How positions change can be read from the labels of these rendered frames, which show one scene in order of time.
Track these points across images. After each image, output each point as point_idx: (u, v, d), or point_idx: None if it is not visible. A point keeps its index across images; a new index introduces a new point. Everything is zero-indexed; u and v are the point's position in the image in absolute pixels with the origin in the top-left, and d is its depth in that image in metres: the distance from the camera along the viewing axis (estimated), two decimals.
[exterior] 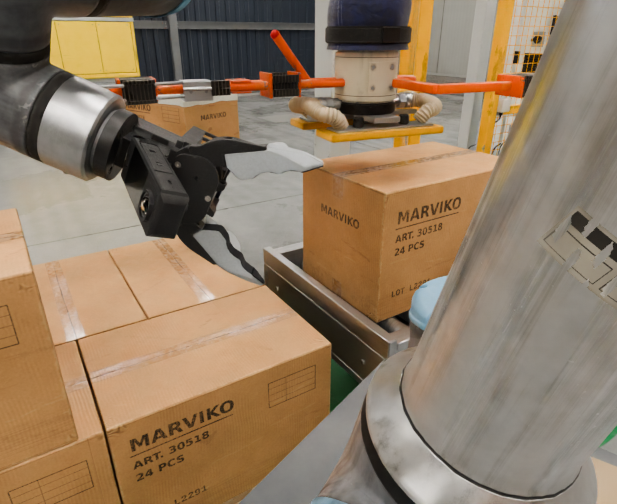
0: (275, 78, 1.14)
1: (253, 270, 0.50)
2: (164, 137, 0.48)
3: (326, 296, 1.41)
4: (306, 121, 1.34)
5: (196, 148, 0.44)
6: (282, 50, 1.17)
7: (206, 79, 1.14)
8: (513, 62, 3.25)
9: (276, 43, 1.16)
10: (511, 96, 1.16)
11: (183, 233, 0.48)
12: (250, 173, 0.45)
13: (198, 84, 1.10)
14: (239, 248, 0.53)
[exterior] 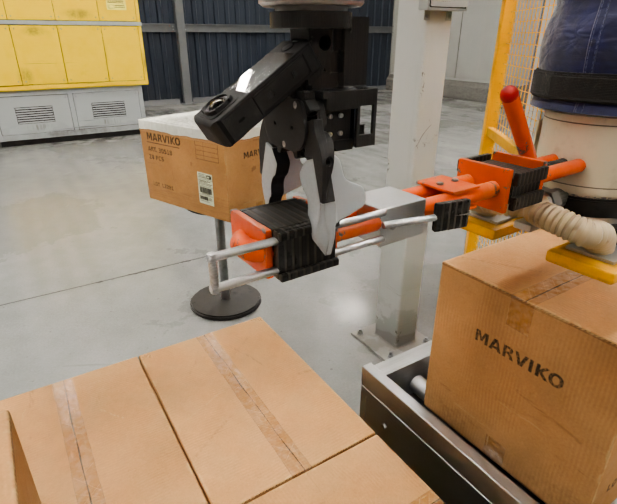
0: (520, 178, 0.60)
1: None
2: (346, 64, 0.42)
3: (495, 483, 0.90)
4: (490, 223, 0.81)
5: (312, 128, 0.40)
6: (516, 122, 0.62)
7: (399, 190, 0.56)
8: None
9: (510, 110, 0.61)
10: None
11: (263, 132, 0.47)
12: (304, 184, 0.43)
13: (406, 208, 0.52)
14: (300, 184, 0.52)
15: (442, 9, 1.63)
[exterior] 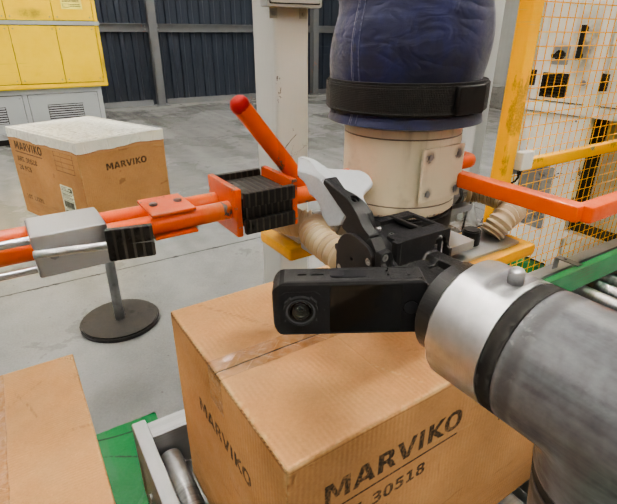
0: (248, 198, 0.53)
1: (306, 176, 0.44)
2: None
3: None
4: (294, 242, 0.75)
5: None
6: (256, 136, 0.56)
7: (93, 212, 0.50)
8: (528, 83, 2.56)
9: (244, 122, 0.55)
10: None
11: (351, 216, 0.38)
12: None
13: (73, 234, 0.46)
14: (351, 173, 0.44)
15: (287, 6, 1.45)
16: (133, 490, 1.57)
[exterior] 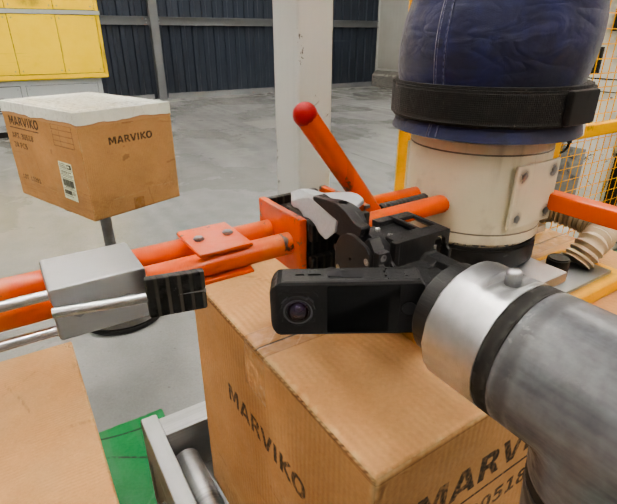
0: (316, 231, 0.43)
1: (300, 205, 0.46)
2: None
3: None
4: None
5: None
6: (322, 152, 0.46)
7: (126, 250, 0.40)
8: None
9: (309, 136, 0.44)
10: None
11: (342, 218, 0.39)
12: None
13: (103, 284, 0.36)
14: (342, 195, 0.46)
15: None
16: (139, 495, 1.42)
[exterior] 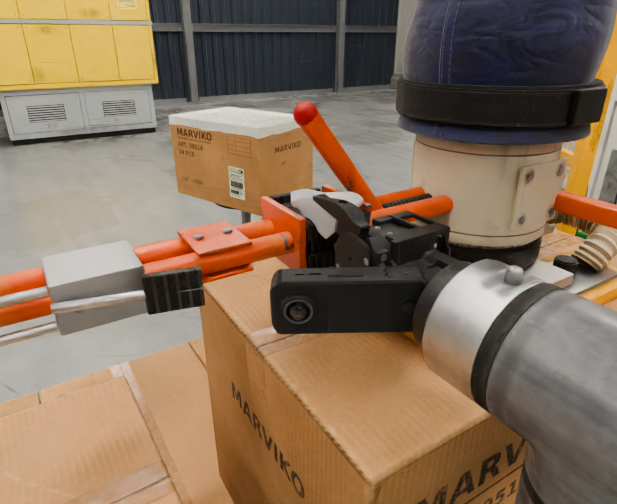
0: (315, 230, 0.43)
1: (299, 205, 0.46)
2: None
3: None
4: None
5: None
6: (323, 151, 0.46)
7: (126, 248, 0.40)
8: None
9: (310, 135, 0.44)
10: None
11: (342, 217, 0.39)
12: None
13: (102, 281, 0.36)
14: (342, 195, 0.46)
15: None
16: None
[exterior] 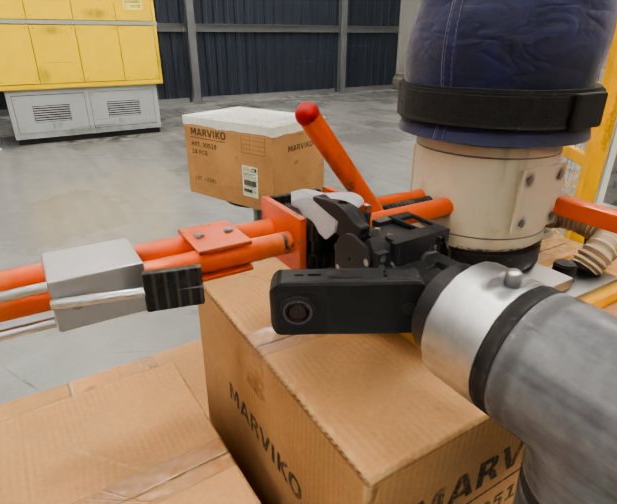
0: (315, 230, 0.43)
1: (300, 205, 0.46)
2: None
3: None
4: None
5: None
6: (324, 151, 0.46)
7: (126, 245, 0.40)
8: None
9: (311, 135, 0.44)
10: None
11: (342, 218, 0.39)
12: None
13: (102, 278, 0.36)
14: (342, 195, 0.46)
15: None
16: None
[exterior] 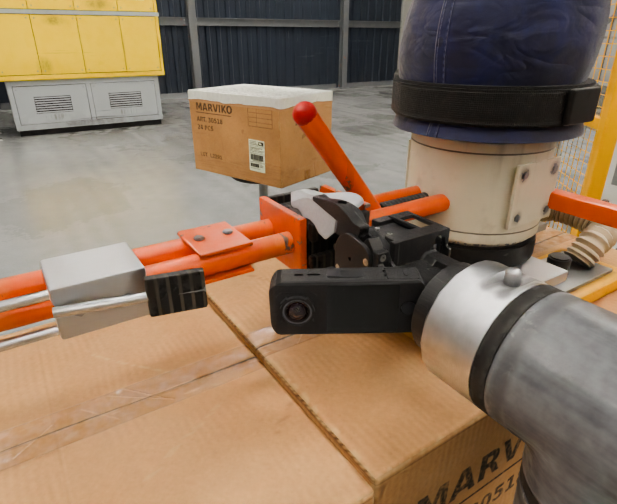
0: (316, 230, 0.43)
1: (300, 206, 0.46)
2: None
3: None
4: None
5: None
6: (322, 151, 0.46)
7: (126, 250, 0.40)
8: None
9: (309, 135, 0.44)
10: None
11: (341, 217, 0.39)
12: None
13: (104, 284, 0.36)
14: (342, 196, 0.46)
15: None
16: None
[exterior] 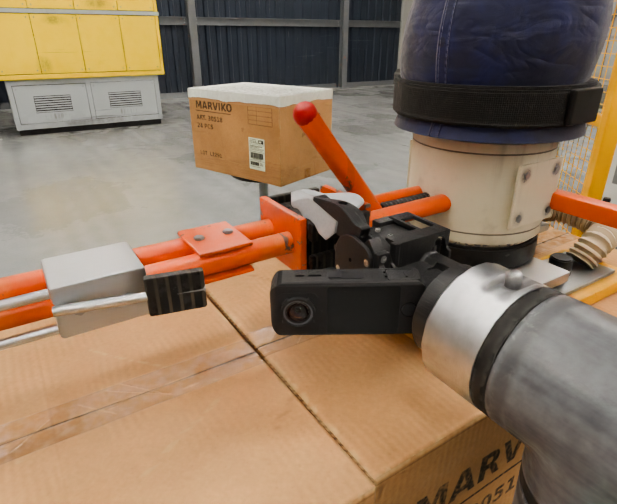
0: (316, 230, 0.43)
1: (300, 206, 0.46)
2: None
3: None
4: None
5: None
6: (323, 151, 0.46)
7: (126, 249, 0.40)
8: None
9: (309, 135, 0.44)
10: None
11: (342, 218, 0.39)
12: None
13: (103, 283, 0.36)
14: (342, 196, 0.46)
15: None
16: None
